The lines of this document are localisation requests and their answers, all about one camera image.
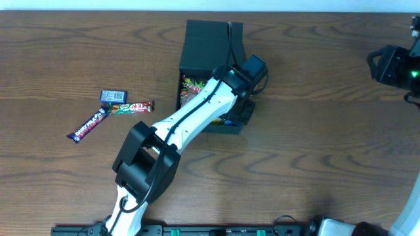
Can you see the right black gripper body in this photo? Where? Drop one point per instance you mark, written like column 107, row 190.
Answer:
column 384, row 63

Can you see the yellow Hacks candy bag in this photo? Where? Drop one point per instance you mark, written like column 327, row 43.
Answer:
column 218, row 122

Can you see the red green KitKat bar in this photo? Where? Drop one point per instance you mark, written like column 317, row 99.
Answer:
column 140, row 107

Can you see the black gift box with lid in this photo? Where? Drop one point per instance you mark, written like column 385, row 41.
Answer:
column 205, row 47

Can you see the small blue silver box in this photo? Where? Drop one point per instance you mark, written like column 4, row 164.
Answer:
column 113, row 96

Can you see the blue Oreo cookie pack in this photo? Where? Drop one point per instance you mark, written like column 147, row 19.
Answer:
column 232, row 123

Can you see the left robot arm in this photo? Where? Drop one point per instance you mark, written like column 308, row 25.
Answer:
column 149, row 157

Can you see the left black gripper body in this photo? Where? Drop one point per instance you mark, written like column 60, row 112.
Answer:
column 243, row 113

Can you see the black Haribo candy bag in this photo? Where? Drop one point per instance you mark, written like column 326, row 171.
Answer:
column 190, row 87

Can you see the purple Dairy Milk bar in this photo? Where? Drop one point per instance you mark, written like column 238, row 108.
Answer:
column 90, row 124

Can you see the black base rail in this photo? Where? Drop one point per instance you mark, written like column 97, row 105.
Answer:
column 158, row 230

